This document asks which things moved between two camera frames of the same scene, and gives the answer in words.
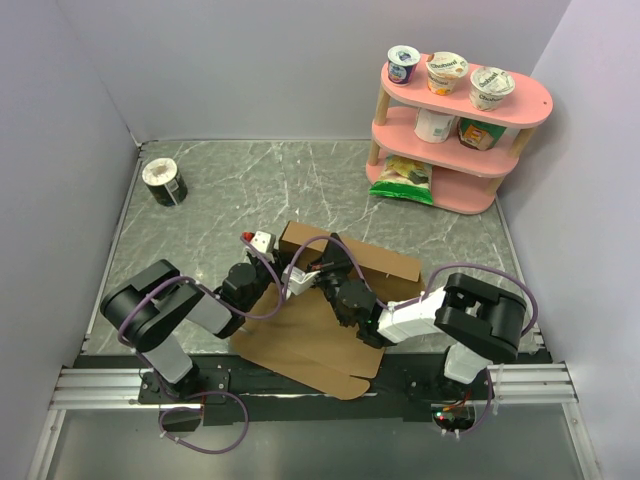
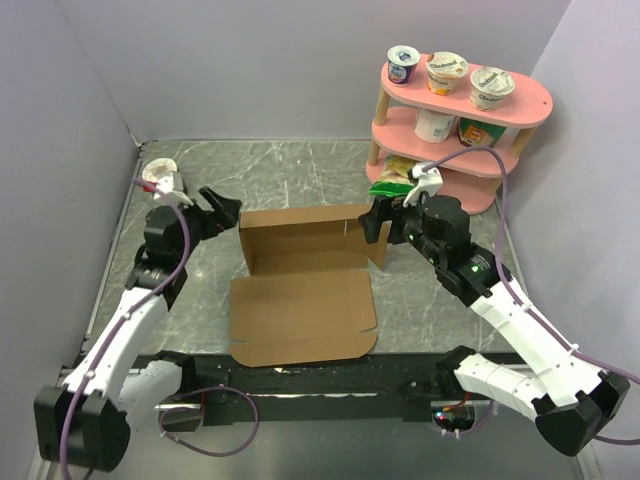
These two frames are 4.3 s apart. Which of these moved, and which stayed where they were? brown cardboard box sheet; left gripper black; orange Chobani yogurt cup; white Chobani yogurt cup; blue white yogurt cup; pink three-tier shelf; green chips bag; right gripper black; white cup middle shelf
Moved: right gripper black; brown cardboard box sheet; left gripper black
Stayed: pink three-tier shelf; green chips bag; blue white yogurt cup; white cup middle shelf; orange Chobani yogurt cup; white Chobani yogurt cup
